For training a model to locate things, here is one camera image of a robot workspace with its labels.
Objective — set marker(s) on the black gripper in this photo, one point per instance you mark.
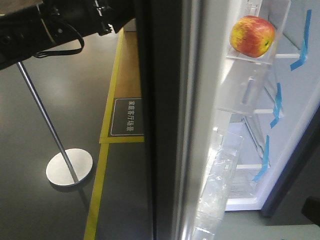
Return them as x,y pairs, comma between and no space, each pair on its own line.
63,21

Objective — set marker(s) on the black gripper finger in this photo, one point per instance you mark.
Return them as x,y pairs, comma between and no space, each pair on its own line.
311,209

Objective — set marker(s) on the grey fridge door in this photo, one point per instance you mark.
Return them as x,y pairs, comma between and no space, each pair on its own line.
192,81

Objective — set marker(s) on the red yellow apple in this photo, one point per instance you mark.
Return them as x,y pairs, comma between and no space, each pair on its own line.
252,36

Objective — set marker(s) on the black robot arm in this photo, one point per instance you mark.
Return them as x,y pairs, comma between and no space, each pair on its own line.
18,38

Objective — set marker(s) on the dark grey fridge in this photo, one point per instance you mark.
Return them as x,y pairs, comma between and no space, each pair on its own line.
285,115

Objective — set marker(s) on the lower clear door bin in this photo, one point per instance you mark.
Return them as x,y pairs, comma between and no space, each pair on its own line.
218,177

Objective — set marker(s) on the clear door bin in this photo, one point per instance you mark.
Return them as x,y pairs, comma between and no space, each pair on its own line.
218,177
274,11

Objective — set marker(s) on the grey floor sign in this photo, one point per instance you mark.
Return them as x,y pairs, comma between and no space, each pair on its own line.
126,118

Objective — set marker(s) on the silver floor stand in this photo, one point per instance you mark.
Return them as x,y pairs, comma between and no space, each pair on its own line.
69,167

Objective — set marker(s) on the upper clear door bin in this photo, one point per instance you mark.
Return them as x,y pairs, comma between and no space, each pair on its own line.
274,11

